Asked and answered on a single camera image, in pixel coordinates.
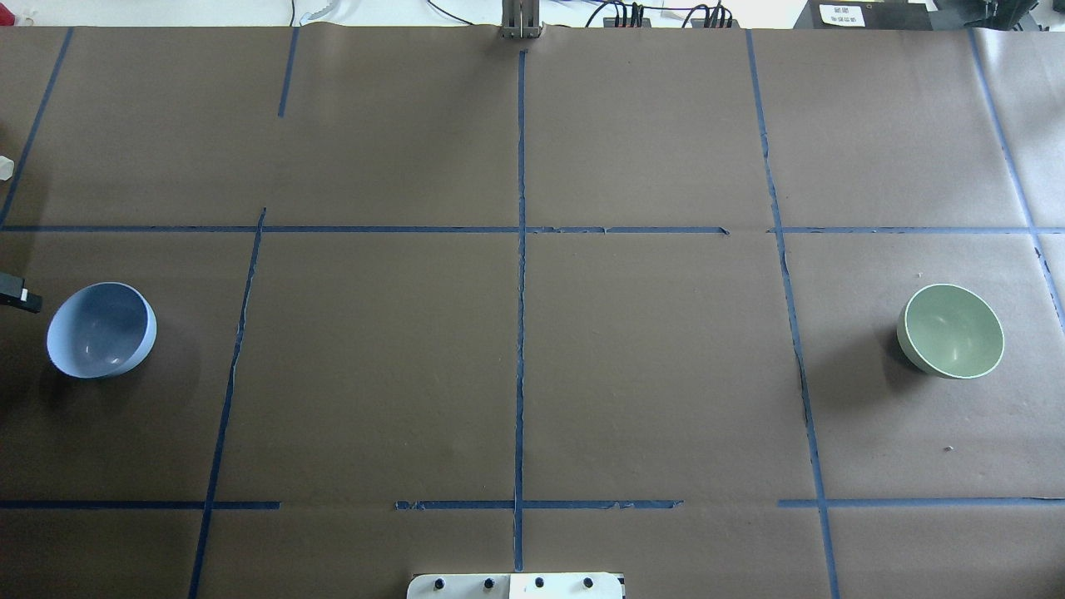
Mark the green bowl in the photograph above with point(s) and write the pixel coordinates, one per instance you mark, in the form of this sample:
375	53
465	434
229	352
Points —
949	332

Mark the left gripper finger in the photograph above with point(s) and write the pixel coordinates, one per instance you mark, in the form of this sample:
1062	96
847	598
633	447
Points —
15	294

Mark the black power adapter box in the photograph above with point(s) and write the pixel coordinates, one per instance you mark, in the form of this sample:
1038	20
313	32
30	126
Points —
866	15

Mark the blue bowl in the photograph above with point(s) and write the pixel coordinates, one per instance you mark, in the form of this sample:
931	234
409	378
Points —
102	331

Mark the white pedestal column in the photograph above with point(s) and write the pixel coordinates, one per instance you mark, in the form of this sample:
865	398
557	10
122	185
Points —
518	585

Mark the aluminium frame post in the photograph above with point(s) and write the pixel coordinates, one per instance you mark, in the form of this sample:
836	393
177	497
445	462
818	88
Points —
520	19

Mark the orange black connector block far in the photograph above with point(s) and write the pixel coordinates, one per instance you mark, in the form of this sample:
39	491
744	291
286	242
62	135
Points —
620	15

